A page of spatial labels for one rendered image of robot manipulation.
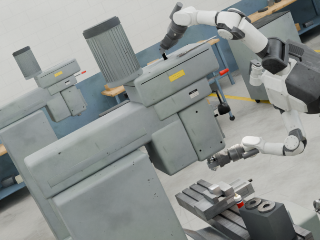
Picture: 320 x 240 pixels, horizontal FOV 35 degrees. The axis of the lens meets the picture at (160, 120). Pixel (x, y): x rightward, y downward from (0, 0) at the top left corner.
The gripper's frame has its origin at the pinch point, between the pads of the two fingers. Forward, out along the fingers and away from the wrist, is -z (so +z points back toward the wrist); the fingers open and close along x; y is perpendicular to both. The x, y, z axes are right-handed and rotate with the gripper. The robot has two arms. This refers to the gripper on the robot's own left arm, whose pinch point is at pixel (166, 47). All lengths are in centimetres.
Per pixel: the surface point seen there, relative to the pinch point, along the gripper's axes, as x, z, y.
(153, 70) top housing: -17.1, -2.8, -5.6
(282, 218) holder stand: -24, -11, -102
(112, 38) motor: -26.1, 3.4, 18.0
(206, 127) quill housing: -3.4, -20.3, -43.5
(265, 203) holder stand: -22, -13, -92
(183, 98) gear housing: -9.4, -9.9, -25.2
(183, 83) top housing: -7.3, -4.1, -20.3
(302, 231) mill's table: -17, -16, -114
